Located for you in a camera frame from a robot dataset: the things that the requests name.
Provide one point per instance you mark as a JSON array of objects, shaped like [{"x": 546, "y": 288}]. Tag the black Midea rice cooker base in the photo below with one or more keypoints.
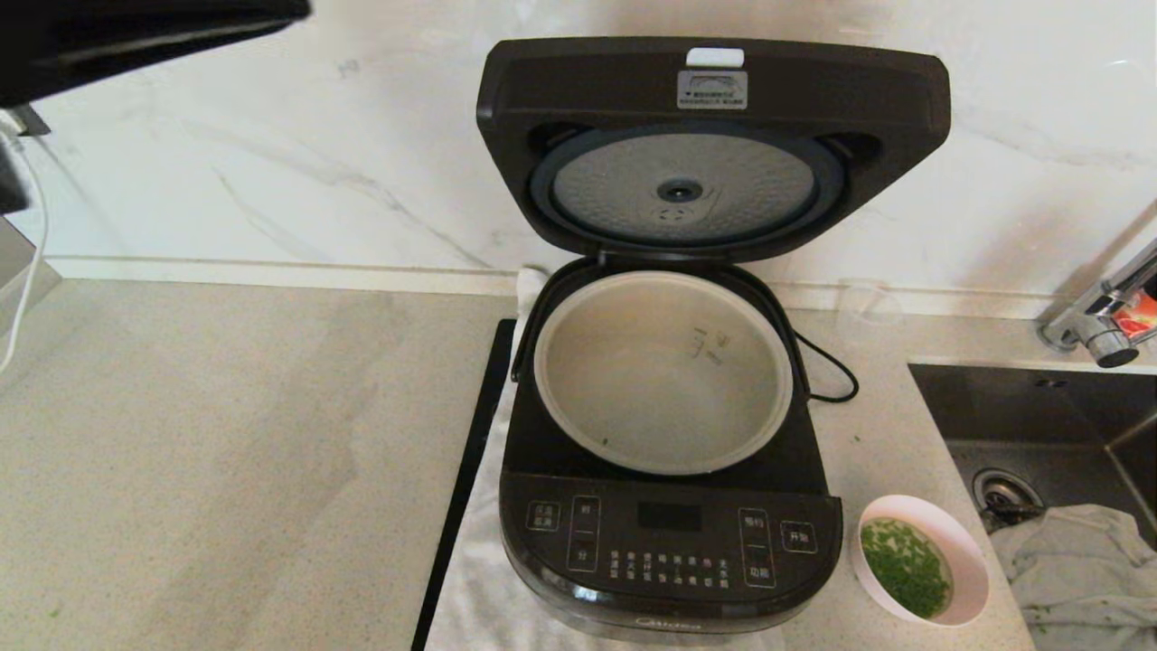
[{"x": 669, "y": 533}]

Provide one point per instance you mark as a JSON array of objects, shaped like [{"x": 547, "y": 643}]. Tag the green grains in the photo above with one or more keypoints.
[{"x": 904, "y": 568}]

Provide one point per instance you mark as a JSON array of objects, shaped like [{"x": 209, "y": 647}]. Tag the black rice cooker lid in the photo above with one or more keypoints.
[{"x": 587, "y": 81}]

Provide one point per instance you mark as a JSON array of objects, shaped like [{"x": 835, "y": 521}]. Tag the crumpled grey cloth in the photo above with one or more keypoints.
[{"x": 1085, "y": 570}]

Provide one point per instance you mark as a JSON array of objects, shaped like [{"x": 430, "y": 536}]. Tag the white terry towel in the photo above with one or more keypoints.
[{"x": 470, "y": 588}]

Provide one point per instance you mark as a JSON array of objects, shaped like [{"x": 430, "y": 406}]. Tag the dish soap bottle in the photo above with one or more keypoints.
[{"x": 1137, "y": 318}]

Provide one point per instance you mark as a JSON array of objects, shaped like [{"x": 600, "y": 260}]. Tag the pink plastic bowl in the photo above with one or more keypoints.
[{"x": 969, "y": 556}]

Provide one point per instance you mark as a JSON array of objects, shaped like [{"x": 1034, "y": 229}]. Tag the clear plastic cup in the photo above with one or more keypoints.
[{"x": 868, "y": 312}]

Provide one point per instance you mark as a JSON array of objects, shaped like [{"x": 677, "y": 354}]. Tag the stainless steel sink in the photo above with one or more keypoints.
[{"x": 1021, "y": 407}]

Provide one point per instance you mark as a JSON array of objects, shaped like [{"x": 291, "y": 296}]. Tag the long black flat strip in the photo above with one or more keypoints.
[{"x": 470, "y": 470}]

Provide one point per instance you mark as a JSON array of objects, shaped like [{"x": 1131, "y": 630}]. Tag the beige inner cooking pot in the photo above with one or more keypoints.
[{"x": 651, "y": 389}]

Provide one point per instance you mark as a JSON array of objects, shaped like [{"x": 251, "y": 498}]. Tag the metal sink drain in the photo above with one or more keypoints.
[{"x": 1001, "y": 493}]

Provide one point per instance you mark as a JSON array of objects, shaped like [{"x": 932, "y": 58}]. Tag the chrome sink faucet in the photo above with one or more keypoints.
[{"x": 1107, "y": 339}]

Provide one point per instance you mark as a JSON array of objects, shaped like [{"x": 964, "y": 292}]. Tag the black wall socket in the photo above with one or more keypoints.
[{"x": 32, "y": 122}]

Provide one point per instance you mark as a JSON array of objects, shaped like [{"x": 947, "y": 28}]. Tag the grey box-shaped appliance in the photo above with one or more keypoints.
[{"x": 18, "y": 262}]

